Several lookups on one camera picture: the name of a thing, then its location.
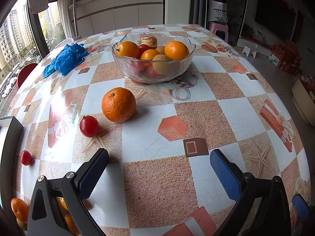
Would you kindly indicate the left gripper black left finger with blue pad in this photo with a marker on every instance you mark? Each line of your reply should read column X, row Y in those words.
column 45, row 216

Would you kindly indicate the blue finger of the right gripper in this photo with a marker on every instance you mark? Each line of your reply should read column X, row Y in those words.
column 301, row 207

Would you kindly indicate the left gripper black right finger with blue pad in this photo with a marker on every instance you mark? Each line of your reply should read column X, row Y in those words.
column 272, row 216

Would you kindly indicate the small red tomato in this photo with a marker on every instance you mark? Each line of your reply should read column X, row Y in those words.
column 26, row 158

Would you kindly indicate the red cherry tomato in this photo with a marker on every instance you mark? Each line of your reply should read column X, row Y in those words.
column 89, row 126

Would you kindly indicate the large orange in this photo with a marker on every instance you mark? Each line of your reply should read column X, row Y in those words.
column 118, row 105

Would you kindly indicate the orange mandarin in tray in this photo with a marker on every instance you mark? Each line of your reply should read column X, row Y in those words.
column 20, row 209

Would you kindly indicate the dark tray with white liner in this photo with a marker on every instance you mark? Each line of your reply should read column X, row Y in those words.
column 11, row 130

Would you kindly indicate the patterned checkered tablecloth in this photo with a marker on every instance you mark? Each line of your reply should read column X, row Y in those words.
column 159, row 180

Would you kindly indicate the red plastic chair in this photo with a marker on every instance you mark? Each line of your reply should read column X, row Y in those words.
column 24, row 73

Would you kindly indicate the blue crumpled gloves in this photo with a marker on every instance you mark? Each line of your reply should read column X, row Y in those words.
column 70, row 57

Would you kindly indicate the clear glass fruit bowl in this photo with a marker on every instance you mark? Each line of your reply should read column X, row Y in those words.
column 142, row 70

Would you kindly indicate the orange in bowl left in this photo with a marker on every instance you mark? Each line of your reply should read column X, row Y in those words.
column 128, row 49

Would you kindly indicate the yellow-brown fruit in bowl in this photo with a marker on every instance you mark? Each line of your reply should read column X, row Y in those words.
column 161, row 65

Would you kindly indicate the small orange in bowl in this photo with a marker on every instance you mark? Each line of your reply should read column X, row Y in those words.
column 149, row 54

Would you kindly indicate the dried brown fruit in bowl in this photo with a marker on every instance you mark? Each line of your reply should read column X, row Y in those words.
column 150, row 41

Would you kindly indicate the orange in bowl right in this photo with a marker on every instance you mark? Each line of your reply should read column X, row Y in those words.
column 176, row 50

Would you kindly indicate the white kitchen cabinet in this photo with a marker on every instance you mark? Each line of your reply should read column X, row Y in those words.
column 97, row 16

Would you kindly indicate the pink plastic stool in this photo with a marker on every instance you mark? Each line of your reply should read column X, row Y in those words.
column 219, row 29

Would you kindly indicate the white plastic bag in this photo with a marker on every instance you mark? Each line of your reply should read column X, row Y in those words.
column 217, row 12

